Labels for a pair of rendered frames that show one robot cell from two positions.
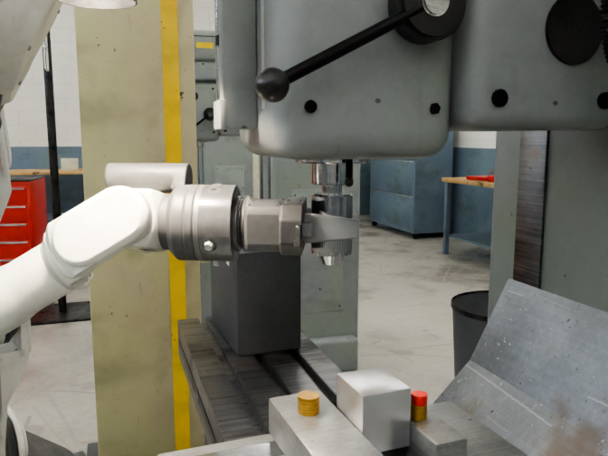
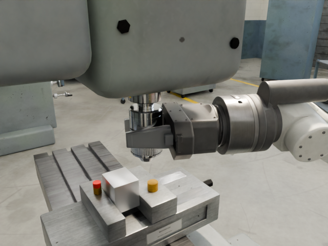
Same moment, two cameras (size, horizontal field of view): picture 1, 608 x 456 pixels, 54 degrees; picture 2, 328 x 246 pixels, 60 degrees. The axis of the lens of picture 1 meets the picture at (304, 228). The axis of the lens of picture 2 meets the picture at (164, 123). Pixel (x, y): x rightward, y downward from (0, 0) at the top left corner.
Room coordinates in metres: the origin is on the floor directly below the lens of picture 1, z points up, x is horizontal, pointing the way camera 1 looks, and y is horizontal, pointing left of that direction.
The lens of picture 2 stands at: (1.06, -0.09, 1.39)
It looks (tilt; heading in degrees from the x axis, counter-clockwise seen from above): 21 degrees down; 167
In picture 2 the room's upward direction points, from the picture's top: straight up
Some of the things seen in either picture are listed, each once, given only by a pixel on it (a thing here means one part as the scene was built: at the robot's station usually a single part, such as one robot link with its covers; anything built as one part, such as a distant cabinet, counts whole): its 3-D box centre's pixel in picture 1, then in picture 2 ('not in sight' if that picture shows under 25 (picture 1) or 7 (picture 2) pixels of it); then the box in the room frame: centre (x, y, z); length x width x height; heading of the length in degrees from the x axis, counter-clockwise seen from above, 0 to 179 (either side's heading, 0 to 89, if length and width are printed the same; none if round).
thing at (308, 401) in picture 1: (308, 403); (153, 185); (0.57, 0.00, 1.07); 0.02 x 0.02 x 0.02
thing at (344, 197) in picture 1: (331, 197); (145, 110); (0.68, -0.03, 1.26); 0.05 x 0.05 x 0.01
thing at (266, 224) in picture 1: (252, 225); (207, 127); (0.69, 0.06, 1.23); 0.13 x 0.12 x 0.10; 177
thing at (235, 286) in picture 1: (252, 285); not in sight; (1.14, 0.10, 1.05); 0.22 x 0.12 x 0.20; 21
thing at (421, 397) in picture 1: (419, 405); (97, 187); (0.56, -0.11, 1.07); 0.02 x 0.02 x 0.03
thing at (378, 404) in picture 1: (372, 408); (120, 189); (0.57, -0.07, 1.06); 0.06 x 0.05 x 0.06; 21
